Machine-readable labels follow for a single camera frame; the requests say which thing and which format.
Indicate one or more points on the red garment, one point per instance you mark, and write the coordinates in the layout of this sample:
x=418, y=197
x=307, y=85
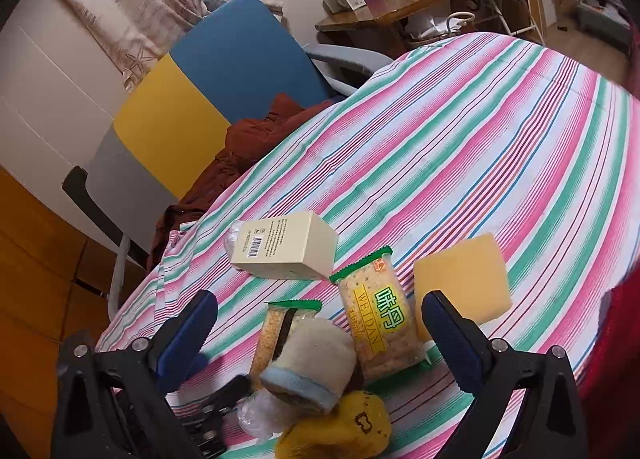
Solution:
x=617, y=374

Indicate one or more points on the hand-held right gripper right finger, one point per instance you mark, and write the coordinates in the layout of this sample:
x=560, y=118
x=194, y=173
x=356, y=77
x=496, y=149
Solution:
x=450, y=339

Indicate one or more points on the orange wooden wardrobe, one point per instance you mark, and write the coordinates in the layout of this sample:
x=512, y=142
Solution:
x=30, y=279

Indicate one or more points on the rust brown blanket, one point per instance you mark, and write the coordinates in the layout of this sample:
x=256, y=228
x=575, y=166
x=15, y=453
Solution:
x=250, y=139

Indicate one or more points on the yellow plush toy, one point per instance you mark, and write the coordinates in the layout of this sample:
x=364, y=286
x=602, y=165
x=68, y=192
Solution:
x=340, y=434

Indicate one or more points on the pink green striped bedsheet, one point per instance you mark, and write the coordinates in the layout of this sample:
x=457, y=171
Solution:
x=475, y=149

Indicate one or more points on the wooden desk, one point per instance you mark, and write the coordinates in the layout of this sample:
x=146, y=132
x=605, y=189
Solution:
x=390, y=14

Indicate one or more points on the beige sock with blue cuff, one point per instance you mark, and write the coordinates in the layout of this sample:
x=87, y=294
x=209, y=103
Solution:
x=315, y=359

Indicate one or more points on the clear plastic bag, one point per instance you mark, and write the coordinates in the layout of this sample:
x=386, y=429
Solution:
x=232, y=239
x=260, y=414

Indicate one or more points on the yellow sponge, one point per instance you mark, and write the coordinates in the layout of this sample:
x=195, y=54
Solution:
x=465, y=279

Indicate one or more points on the cream cardboard box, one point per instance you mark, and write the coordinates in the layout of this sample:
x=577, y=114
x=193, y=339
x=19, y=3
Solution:
x=285, y=244

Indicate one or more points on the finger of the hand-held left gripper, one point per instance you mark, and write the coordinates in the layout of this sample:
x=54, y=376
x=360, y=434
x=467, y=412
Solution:
x=225, y=391

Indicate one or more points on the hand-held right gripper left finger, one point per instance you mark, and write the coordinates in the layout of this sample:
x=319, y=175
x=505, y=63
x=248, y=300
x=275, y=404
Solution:
x=187, y=339

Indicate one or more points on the brown wafer packet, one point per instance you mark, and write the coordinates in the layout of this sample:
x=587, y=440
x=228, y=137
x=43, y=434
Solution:
x=275, y=334

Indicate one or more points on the grey yellow blue chair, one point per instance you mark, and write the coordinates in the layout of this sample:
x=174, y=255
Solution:
x=165, y=114

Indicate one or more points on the green cracker packet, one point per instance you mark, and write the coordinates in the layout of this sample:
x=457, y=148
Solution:
x=380, y=324

